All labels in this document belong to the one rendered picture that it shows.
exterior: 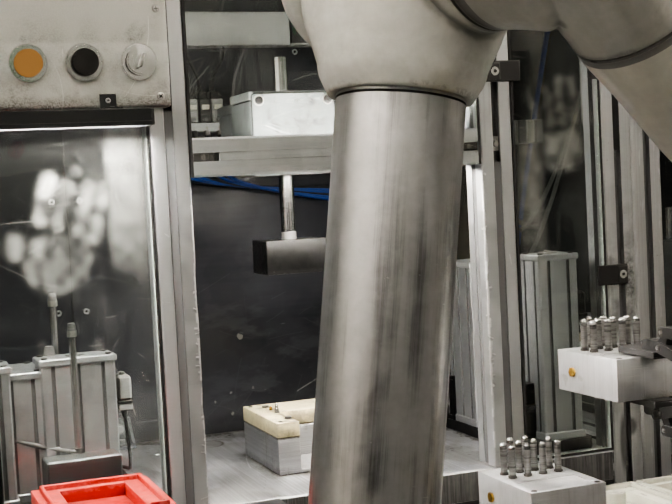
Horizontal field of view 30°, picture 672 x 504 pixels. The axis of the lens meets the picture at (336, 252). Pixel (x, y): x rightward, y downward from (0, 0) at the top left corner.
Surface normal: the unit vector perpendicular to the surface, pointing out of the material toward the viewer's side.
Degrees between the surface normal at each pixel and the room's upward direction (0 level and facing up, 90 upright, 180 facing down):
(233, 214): 90
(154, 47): 90
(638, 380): 89
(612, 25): 138
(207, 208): 90
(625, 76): 145
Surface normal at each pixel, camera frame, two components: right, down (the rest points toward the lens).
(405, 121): 0.07, -0.05
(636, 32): 0.00, 0.68
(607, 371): -0.93, 0.06
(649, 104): -0.28, 0.82
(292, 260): 0.36, 0.03
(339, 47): -0.76, 0.00
